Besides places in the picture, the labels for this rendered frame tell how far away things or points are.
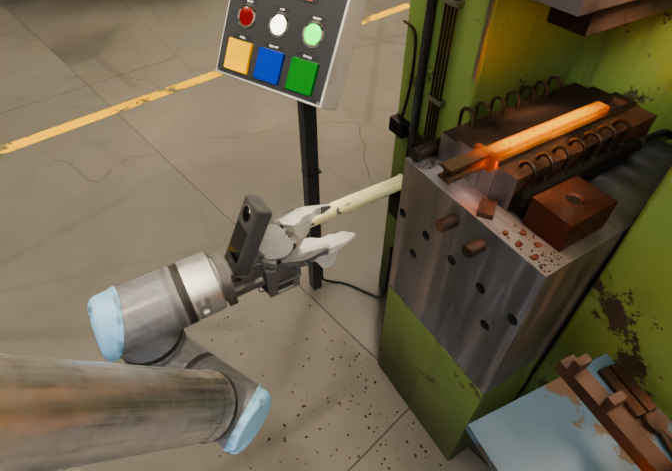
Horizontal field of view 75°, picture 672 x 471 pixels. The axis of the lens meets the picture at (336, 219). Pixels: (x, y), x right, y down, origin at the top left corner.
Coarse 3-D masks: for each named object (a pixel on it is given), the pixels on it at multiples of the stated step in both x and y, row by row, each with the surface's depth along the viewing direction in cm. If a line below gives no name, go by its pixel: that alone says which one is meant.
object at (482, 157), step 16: (576, 112) 91; (592, 112) 91; (544, 128) 87; (560, 128) 87; (480, 144) 82; (496, 144) 83; (512, 144) 83; (528, 144) 85; (448, 160) 79; (464, 160) 79; (480, 160) 79; (448, 176) 79; (464, 176) 80
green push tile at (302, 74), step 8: (296, 64) 102; (304, 64) 101; (312, 64) 100; (288, 72) 104; (296, 72) 103; (304, 72) 102; (312, 72) 101; (288, 80) 104; (296, 80) 103; (304, 80) 102; (312, 80) 101; (288, 88) 104; (296, 88) 103; (304, 88) 102; (312, 88) 102
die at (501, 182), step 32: (576, 96) 100; (608, 96) 98; (480, 128) 92; (512, 128) 90; (576, 128) 88; (640, 128) 93; (512, 160) 82; (544, 160) 82; (576, 160) 86; (512, 192) 80
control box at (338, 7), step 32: (256, 0) 106; (288, 0) 102; (320, 0) 98; (352, 0) 95; (224, 32) 112; (256, 32) 107; (288, 32) 103; (352, 32) 100; (288, 64) 104; (320, 64) 100; (288, 96) 106; (320, 96) 101
